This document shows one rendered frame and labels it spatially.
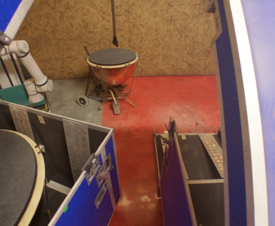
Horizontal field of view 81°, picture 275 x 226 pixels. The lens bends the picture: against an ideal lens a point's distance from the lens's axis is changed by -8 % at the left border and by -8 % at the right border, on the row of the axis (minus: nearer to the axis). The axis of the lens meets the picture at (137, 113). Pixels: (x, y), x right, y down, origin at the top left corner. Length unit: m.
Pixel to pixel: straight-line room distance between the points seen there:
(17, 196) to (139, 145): 1.60
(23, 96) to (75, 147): 1.56
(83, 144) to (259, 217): 1.01
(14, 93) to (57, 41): 1.44
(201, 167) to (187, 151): 0.25
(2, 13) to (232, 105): 0.51
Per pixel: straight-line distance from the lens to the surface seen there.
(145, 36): 3.45
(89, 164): 0.90
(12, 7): 0.47
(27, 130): 1.53
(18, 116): 1.52
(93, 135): 1.12
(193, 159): 2.12
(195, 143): 2.30
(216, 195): 1.77
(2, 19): 0.45
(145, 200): 1.81
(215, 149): 2.23
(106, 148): 0.99
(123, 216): 1.76
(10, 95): 2.67
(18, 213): 0.83
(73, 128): 1.17
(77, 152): 1.27
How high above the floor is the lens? 1.64
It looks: 38 degrees down
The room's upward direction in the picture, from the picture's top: straight up
